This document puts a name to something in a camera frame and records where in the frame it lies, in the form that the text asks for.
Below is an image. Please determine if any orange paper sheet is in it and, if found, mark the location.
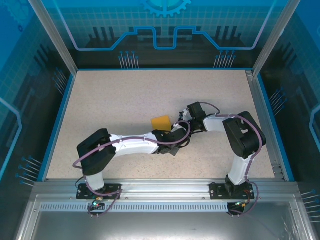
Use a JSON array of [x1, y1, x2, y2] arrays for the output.
[[150, 115, 172, 131]]

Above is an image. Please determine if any black electronics box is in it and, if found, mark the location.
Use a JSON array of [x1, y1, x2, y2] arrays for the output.
[[32, 178, 300, 201]]

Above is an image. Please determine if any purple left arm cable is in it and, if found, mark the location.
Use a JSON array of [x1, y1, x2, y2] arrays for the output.
[[72, 121, 192, 218]]

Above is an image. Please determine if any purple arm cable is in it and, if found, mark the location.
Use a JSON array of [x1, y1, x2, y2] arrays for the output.
[[72, 121, 192, 218], [199, 101, 263, 218]]

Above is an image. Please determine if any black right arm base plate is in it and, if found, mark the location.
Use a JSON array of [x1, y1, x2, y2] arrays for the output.
[[209, 181, 254, 201]]

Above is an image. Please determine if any slotted grey cable duct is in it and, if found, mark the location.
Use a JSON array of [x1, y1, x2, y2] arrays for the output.
[[39, 202, 230, 211]]

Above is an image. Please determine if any aluminium side rail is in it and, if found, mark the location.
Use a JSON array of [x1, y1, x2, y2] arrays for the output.
[[244, 69, 287, 182]]

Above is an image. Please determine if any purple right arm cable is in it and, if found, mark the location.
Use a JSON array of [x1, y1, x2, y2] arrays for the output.
[[199, 101, 263, 218]]

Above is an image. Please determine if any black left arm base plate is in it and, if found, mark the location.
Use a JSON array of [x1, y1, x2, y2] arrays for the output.
[[76, 182, 123, 201]]

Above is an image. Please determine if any aluminium frame post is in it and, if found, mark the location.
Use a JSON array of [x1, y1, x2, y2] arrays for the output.
[[27, 0, 78, 76], [252, 0, 302, 76]]

